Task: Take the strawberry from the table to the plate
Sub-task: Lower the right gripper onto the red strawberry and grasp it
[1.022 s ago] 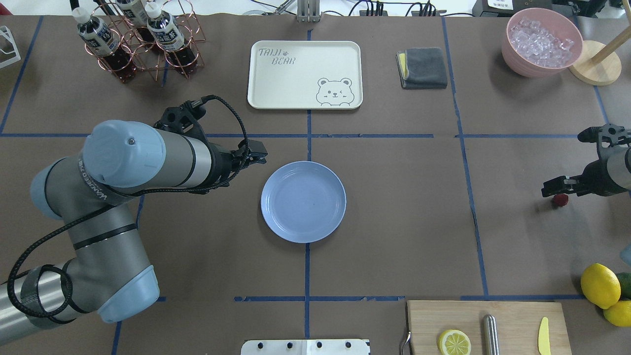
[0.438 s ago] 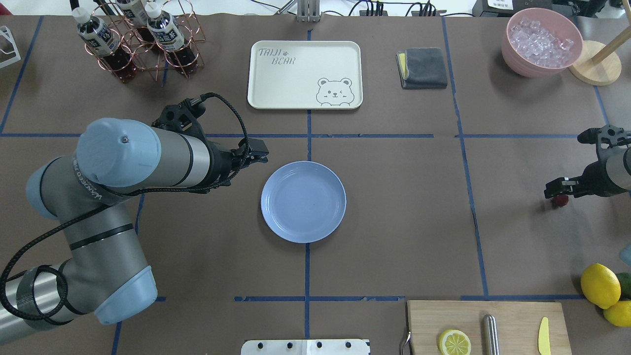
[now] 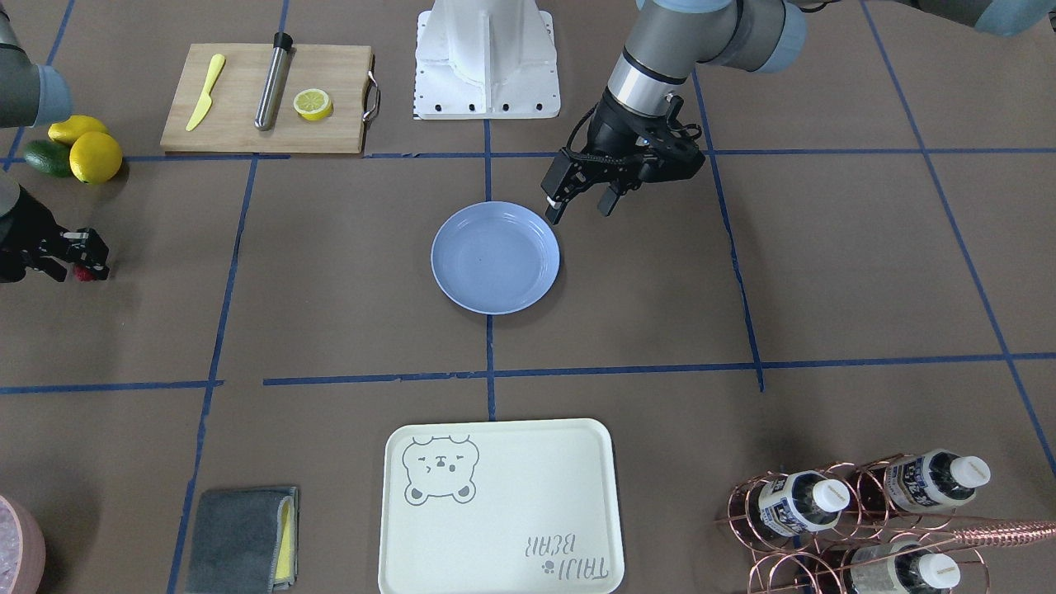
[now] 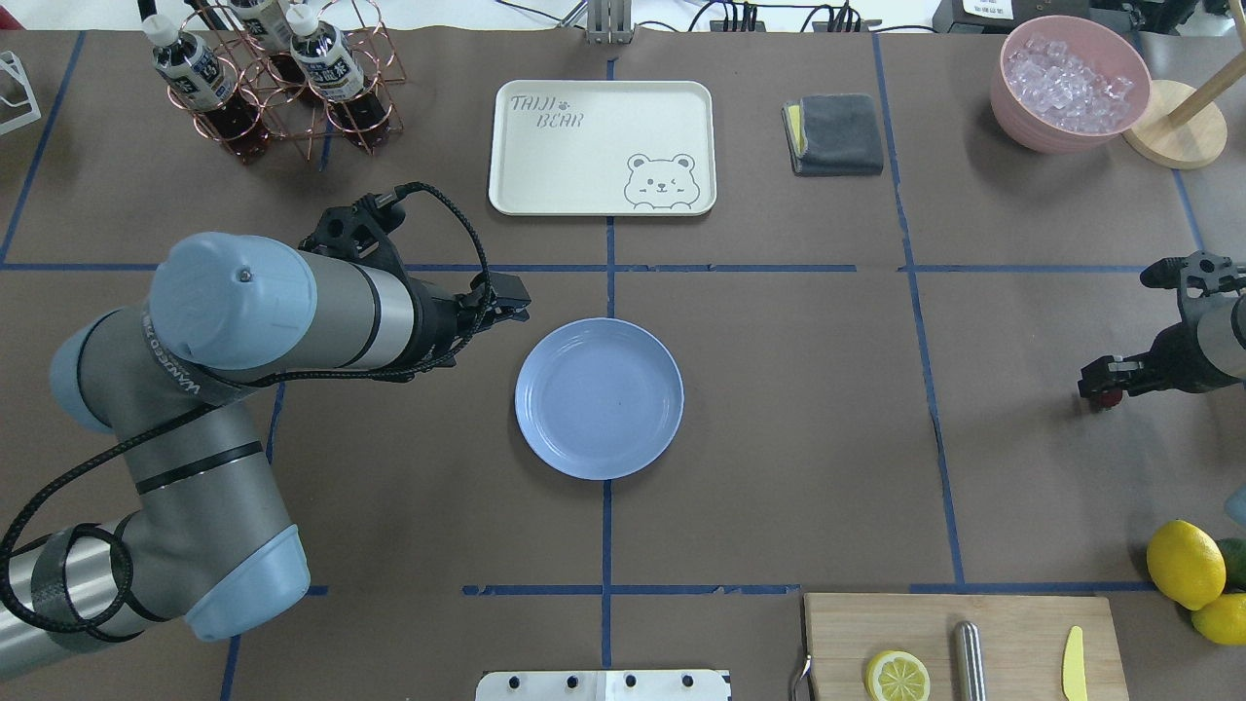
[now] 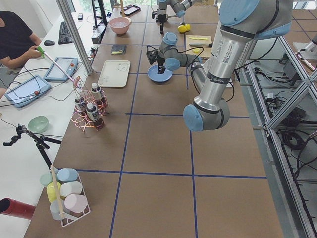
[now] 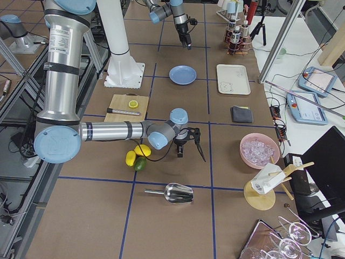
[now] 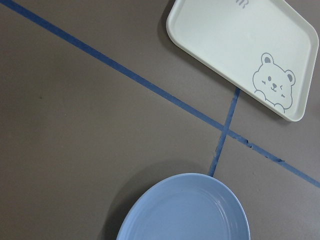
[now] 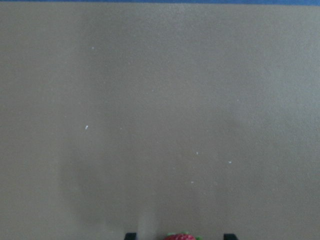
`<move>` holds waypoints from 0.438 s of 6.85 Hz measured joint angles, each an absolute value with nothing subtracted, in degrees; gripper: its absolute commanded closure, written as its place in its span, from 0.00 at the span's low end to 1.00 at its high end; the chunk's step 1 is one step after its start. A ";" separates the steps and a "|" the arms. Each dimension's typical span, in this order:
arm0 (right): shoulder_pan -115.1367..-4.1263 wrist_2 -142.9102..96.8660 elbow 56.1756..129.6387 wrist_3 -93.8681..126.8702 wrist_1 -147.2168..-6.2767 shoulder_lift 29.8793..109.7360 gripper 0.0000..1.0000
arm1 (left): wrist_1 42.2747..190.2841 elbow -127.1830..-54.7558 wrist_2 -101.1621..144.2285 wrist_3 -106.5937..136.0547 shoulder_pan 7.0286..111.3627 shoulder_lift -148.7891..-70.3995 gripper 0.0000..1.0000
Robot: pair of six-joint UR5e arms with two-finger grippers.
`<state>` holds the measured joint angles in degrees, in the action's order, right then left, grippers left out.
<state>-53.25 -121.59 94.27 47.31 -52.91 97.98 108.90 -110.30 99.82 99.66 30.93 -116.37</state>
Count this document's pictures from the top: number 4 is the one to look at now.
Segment green lime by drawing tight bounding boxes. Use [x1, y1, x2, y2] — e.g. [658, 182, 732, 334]
[1215, 537, 1246, 593]

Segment wooden stand round base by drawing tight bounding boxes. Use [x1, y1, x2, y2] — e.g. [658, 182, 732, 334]
[1124, 52, 1245, 169]

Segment red strawberry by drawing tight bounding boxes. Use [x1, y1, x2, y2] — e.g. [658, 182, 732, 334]
[1087, 388, 1124, 410]

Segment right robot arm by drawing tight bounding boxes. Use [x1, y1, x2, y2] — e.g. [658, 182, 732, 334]
[1078, 298, 1245, 410]

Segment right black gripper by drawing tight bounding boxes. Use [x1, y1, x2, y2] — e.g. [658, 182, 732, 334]
[1078, 325, 1219, 400]

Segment white wire cup rack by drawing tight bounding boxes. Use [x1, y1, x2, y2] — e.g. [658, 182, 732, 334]
[1, 52, 44, 134]

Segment steel cylinder black cap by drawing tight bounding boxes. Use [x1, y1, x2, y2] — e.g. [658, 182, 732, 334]
[952, 620, 987, 700]

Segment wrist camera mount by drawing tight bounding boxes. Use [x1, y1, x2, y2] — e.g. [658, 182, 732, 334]
[1139, 252, 1245, 327]
[297, 186, 417, 283]

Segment copper wire bottle rack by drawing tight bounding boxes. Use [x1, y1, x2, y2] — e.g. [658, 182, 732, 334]
[168, 1, 407, 166]

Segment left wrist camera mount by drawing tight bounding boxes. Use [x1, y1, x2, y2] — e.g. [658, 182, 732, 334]
[297, 186, 417, 283]

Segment lemon half slice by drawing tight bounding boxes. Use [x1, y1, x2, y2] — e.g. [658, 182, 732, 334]
[862, 649, 932, 700]

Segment yellow plastic knife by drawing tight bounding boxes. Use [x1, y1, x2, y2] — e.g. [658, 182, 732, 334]
[1062, 625, 1087, 701]

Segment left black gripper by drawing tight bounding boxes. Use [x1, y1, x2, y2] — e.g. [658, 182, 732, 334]
[414, 274, 532, 374]

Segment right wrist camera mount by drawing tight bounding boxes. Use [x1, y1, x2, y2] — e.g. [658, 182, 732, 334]
[1139, 252, 1245, 327]

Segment tea bottle white cap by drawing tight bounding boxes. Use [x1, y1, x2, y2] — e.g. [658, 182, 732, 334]
[285, 2, 390, 151]

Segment cream bear tray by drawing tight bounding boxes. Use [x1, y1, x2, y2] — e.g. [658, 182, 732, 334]
[487, 80, 716, 217]

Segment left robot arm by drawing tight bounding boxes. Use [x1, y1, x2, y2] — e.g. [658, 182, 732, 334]
[2, 232, 531, 680]

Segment wooden cutting board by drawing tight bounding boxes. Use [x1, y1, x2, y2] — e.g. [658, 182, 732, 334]
[797, 594, 1133, 701]

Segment yellow lemon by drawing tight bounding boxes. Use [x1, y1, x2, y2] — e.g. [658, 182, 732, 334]
[1148, 520, 1227, 611]
[1190, 593, 1245, 646]

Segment blue plate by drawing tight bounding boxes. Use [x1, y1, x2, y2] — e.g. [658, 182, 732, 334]
[513, 316, 685, 482]

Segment pink bowl with ice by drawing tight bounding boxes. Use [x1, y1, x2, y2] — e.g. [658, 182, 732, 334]
[991, 15, 1153, 154]

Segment aluminium frame post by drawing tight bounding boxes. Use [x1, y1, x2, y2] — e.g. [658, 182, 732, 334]
[586, 0, 635, 45]

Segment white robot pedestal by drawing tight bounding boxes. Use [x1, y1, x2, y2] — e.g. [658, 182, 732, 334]
[475, 669, 733, 700]

